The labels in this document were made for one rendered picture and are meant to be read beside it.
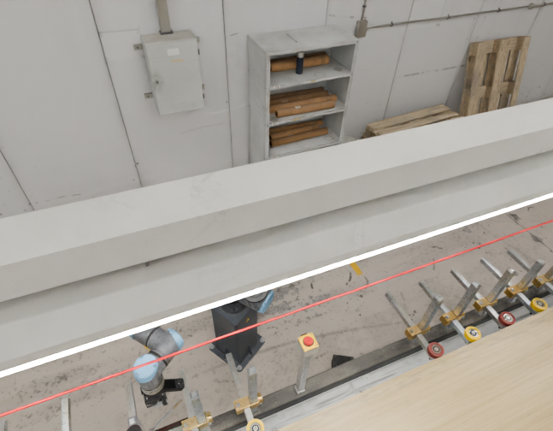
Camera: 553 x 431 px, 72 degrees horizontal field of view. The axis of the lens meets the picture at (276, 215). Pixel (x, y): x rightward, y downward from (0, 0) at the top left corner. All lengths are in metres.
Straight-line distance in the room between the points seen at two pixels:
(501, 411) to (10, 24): 3.76
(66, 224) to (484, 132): 0.56
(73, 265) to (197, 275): 0.14
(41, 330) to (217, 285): 0.20
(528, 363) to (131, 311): 2.18
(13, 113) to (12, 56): 0.45
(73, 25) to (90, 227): 3.07
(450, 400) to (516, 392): 0.34
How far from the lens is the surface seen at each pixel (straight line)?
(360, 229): 0.54
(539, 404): 2.36
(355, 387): 2.34
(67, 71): 3.58
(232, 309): 2.49
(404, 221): 0.59
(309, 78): 3.67
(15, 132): 3.83
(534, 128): 0.69
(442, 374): 2.20
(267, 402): 2.18
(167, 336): 1.63
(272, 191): 0.44
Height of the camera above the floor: 2.75
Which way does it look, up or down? 44 degrees down
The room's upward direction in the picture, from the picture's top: 2 degrees clockwise
